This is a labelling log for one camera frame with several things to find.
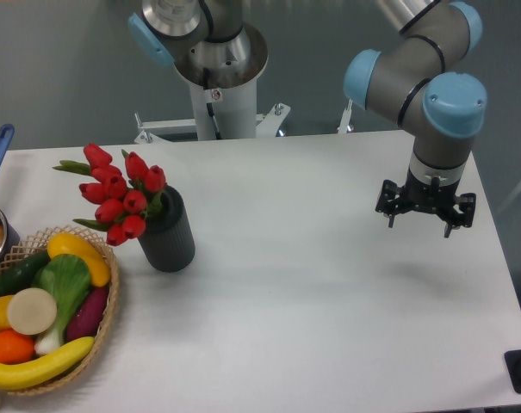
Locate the purple sweet potato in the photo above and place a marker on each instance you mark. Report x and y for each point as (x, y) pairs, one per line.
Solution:
(87, 319)

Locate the orange fruit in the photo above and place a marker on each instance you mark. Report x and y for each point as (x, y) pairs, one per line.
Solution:
(15, 348)

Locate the yellow banana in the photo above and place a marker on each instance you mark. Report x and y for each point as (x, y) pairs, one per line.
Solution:
(36, 372)

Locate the green bok choy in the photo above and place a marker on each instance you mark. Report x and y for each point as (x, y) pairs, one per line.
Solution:
(67, 279)

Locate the woven wicker basket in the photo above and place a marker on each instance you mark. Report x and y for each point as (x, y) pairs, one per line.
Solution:
(38, 242)

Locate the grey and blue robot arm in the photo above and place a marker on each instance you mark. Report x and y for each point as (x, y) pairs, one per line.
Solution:
(220, 57)

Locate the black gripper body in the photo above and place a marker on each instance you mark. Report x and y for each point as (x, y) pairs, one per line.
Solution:
(432, 198)

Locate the beige round disc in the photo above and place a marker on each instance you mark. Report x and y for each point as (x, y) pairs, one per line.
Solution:
(31, 311)

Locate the dark grey ribbed vase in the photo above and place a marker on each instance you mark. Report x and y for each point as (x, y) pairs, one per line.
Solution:
(168, 241)

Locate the red tulip bouquet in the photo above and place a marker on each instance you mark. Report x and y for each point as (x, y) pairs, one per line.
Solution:
(126, 200)

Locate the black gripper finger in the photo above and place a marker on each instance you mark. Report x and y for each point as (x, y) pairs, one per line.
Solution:
(389, 201)
(458, 212)

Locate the green cucumber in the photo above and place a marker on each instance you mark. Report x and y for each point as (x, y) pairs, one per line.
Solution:
(21, 274)

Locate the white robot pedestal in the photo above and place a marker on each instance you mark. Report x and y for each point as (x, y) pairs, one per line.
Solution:
(258, 109)

